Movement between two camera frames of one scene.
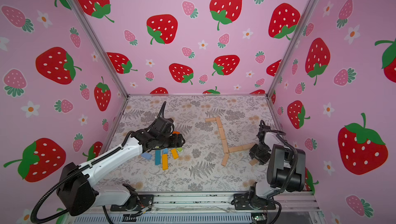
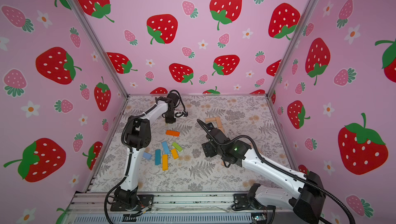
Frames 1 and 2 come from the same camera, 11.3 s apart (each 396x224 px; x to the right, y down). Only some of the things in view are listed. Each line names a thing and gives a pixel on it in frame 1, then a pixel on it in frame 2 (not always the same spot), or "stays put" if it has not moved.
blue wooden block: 147,155 stays put
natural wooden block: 219,122 stays put
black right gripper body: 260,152 -> 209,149
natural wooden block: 210,120 stays put
